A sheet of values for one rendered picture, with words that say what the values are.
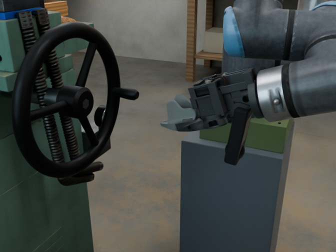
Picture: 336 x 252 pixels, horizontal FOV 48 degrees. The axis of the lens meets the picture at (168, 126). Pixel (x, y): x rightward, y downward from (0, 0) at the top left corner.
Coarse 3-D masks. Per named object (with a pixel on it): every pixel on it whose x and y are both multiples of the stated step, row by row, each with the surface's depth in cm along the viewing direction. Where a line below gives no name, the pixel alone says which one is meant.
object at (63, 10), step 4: (44, 4) 104; (48, 4) 105; (52, 4) 107; (56, 4) 108; (60, 4) 109; (64, 4) 111; (48, 8) 105; (52, 8) 107; (56, 8) 108; (60, 8) 110; (64, 8) 111; (60, 12) 110; (64, 12) 111
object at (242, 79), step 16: (208, 80) 66; (224, 80) 65; (240, 80) 65; (192, 96) 67; (208, 96) 65; (224, 96) 66; (240, 96) 65; (208, 112) 67; (224, 112) 66; (256, 112) 63; (208, 128) 68
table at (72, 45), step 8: (88, 24) 98; (72, 40) 94; (80, 40) 96; (64, 48) 92; (72, 48) 94; (80, 48) 97; (64, 56) 78; (64, 64) 78; (72, 64) 81; (0, 72) 67; (8, 72) 67; (16, 72) 68; (48, 72) 75; (0, 80) 66; (8, 80) 66; (0, 88) 67; (8, 88) 67
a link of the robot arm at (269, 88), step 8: (264, 72) 62; (272, 72) 61; (280, 72) 60; (256, 80) 62; (264, 80) 61; (272, 80) 60; (280, 80) 59; (256, 88) 61; (264, 88) 60; (272, 88) 60; (280, 88) 59; (256, 96) 62; (264, 96) 60; (272, 96) 60; (280, 96) 59; (264, 104) 61; (272, 104) 60; (280, 104) 60; (264, 112) 61; (272, 112) 61; (280, 112) 60; (288, 112) 60; (272, 120) 63
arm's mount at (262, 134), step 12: (252, 120) 108; (264, 120) 108; (288, 120) 109; (204, 132) 115; (216, 132) 113; (228, 132) 112; (252, 132) 109; (264, 132) 107; (276, 132) 106; (288, 132) 116; (252, 144) 110; (264, 144) 108; (276, 144) 107
